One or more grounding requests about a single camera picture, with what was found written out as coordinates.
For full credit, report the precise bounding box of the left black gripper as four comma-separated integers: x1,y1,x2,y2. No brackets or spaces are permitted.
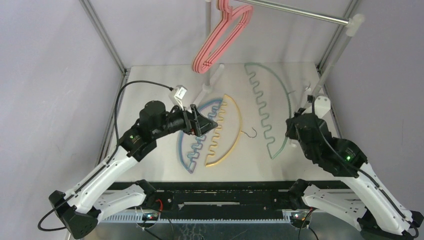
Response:
152,101,217,140

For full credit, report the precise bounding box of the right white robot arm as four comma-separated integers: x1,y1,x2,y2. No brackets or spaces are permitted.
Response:
285,112,424,240

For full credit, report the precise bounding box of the right circuit board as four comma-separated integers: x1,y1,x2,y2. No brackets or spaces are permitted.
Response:
290,213,310,229

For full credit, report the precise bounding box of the silver clothes rack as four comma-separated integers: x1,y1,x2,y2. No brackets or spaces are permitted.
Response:
191,0,365,105

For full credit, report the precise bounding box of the blue wavy wire hanger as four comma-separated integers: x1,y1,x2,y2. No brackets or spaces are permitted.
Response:
177,98,224,170

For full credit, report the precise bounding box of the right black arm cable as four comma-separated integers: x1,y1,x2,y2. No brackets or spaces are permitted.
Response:
308,95,420,239

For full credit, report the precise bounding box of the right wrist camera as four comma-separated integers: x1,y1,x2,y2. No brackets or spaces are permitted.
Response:
314,96,331,119

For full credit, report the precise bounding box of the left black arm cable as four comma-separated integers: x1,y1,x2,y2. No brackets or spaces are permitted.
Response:
37,80,175,232

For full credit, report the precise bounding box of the yellow wavy wire hanger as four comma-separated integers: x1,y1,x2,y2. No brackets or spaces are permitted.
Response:
204,94,258,168

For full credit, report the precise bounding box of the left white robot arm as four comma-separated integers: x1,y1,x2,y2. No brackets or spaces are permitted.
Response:
48,100,218,239

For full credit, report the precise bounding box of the green wavy wire hanger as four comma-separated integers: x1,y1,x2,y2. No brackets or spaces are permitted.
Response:
243,62,292,160

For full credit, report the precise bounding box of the circuit board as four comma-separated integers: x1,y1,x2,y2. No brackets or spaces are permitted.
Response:
142,212,160,222
290,213,310,229

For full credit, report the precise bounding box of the left circuit board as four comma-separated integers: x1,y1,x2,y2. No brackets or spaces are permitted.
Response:
142,212,160,222

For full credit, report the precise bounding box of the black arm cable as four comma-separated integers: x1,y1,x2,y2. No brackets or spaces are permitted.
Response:
37,80,175,232
308,95,420,239

